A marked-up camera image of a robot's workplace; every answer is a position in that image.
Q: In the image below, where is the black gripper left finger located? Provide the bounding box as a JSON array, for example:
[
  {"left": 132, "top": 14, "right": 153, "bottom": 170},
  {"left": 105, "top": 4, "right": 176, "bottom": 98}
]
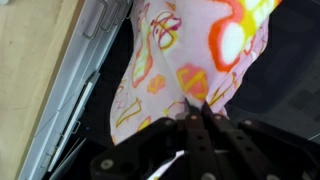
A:
[{"left": 89, "top": 98, "right": 221, "bottom": 180}]

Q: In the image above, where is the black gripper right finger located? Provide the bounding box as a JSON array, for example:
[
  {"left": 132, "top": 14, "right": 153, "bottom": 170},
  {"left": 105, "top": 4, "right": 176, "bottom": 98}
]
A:
[{"left": 201, "top": 101, "right": 320, "bottom": 180}]

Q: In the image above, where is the pink patterned fleece blanket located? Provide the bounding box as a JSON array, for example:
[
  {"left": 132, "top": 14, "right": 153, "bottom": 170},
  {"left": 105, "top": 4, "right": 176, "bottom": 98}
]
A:
[{"left": 109, "top": 0, "right": 283, "bottom": 180}]

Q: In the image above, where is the white drawer cabinet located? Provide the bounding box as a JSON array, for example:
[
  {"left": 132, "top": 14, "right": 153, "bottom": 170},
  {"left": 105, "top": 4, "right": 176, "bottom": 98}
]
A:
[{"left": 18, "top": 0, "right": 134, "bottom": 180}]

